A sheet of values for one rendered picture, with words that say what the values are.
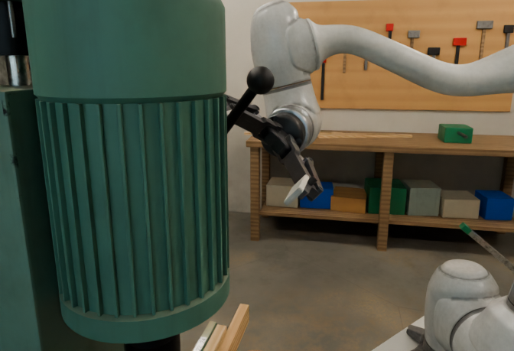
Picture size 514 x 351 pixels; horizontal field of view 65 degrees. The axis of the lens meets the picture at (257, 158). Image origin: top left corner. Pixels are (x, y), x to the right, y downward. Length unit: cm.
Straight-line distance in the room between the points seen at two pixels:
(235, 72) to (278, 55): 301
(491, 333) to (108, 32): 86
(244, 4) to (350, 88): 119
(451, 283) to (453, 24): 293
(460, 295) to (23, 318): 88
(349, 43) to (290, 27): 12
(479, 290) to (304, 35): 69
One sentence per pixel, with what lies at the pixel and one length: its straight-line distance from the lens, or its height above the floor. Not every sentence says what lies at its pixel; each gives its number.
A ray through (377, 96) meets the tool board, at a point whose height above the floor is 116.
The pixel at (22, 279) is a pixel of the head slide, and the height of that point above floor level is 124.
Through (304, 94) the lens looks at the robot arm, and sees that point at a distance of 79.
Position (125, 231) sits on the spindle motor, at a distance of 36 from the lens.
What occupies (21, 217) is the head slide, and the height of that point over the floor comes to 130.
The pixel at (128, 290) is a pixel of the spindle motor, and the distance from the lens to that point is 38.
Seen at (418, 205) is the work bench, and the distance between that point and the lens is 347.
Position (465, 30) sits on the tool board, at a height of 170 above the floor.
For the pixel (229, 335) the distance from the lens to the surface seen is 84.
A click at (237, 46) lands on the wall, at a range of 378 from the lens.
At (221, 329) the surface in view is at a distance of 83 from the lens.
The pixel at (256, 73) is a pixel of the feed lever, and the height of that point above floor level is 143.
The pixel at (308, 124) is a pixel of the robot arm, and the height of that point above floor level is 134.
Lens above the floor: 144
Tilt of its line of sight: 13 degrees down
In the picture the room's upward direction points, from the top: straight up
